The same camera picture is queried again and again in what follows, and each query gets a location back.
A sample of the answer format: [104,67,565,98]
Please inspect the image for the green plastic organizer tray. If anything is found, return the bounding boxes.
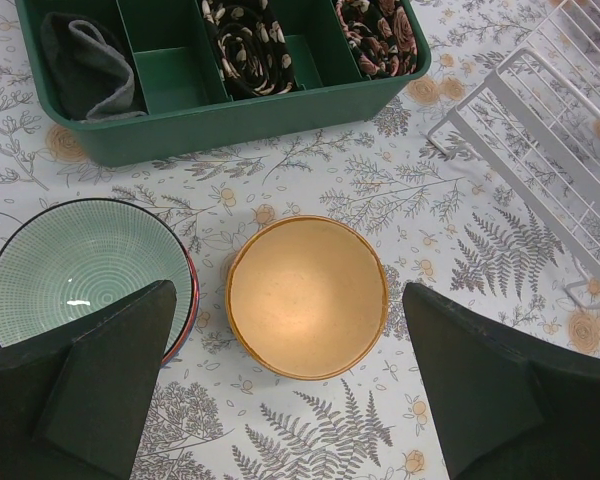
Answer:
[16,1,408,167]

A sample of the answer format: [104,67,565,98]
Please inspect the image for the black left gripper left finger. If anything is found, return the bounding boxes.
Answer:
[0,280,176,479]

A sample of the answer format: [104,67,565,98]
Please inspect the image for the black floral rolled sock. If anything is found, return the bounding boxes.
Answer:
[199,0,297,100]

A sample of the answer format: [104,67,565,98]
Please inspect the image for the grey rolled sock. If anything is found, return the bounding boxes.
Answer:
[40,12,147,123]

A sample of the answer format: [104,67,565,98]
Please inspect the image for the pink rose rolled sock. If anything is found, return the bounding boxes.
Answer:
[334,0,418,79]

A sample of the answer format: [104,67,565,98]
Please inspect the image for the floral table mat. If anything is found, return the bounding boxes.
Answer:
[0,1,600,479]

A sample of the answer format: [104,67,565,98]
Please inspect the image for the white orange floral bowl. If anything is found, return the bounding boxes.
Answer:
[161,254,200,368]

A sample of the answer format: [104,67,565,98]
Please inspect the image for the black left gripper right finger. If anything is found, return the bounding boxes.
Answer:
[402,283,600,479]

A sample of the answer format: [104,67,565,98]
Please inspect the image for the beige bowl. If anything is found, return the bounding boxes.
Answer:
[225,216,389,381]

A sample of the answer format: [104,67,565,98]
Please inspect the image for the white wire dish rack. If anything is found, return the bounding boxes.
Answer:
[427,1,600,309]

